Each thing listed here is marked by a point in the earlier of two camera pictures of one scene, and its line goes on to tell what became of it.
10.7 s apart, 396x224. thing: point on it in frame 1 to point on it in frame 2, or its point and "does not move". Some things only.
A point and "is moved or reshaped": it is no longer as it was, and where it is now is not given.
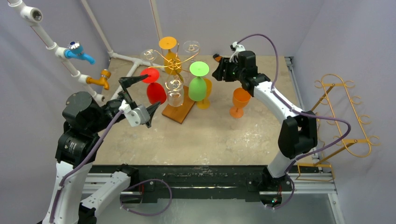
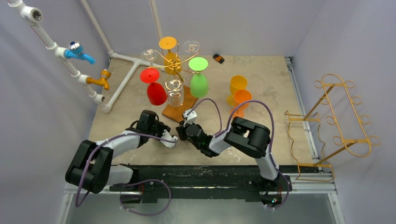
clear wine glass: [149, 55] does not move
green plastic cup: [197, 87] is moved or reshaped
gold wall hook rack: [338, 122] does not move
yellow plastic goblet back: [205, 104] to [237, 82]
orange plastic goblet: [241, 97] does not move
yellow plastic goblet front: [172, 62] does not move
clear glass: [174, 85] does not move
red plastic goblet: [156, 92] does not move
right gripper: [224, 71] to [183, 131]
